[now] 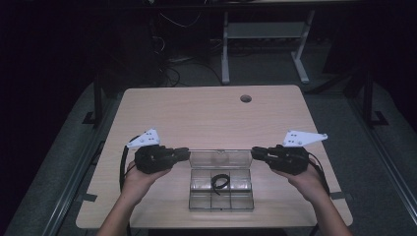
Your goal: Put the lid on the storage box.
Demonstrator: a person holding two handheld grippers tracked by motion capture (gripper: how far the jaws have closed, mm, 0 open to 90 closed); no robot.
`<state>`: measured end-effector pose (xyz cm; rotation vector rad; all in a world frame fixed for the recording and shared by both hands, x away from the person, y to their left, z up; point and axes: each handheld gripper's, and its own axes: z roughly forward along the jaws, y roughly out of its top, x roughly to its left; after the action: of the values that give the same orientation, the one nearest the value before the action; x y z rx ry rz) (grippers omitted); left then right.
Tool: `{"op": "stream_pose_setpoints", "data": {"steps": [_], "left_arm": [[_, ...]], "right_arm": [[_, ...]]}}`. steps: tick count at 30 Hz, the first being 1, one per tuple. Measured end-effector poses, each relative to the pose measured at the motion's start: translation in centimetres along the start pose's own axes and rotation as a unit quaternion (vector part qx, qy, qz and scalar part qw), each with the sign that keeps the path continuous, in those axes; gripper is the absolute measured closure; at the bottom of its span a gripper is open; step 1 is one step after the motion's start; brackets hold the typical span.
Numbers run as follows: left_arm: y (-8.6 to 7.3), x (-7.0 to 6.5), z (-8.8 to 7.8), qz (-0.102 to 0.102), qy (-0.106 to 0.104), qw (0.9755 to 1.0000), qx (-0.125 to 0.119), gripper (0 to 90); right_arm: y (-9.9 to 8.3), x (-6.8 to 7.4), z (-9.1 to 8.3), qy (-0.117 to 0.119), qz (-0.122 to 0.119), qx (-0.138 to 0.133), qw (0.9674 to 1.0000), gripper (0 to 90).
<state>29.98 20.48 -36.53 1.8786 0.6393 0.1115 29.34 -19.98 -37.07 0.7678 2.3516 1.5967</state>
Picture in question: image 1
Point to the person's left hand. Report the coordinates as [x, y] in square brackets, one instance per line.
[137, 183]

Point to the grey tape strip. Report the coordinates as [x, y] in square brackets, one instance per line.
[342, 195]
[87, 197]

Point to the white metal table frame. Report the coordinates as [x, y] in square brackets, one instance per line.
[264, 30]

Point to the person's right hand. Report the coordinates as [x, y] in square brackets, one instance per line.
[309, 183]

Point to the clear plastic compartment box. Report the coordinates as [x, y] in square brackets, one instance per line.
[221, 200]

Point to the black metal stand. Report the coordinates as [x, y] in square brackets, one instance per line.
[369, 98]
[97, 98]

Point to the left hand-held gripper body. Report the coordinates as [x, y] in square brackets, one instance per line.
[152, 159]

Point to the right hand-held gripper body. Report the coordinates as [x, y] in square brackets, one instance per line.
[290, 159]

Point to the grey metal rail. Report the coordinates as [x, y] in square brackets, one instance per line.
[73, 177]
[387, 157]

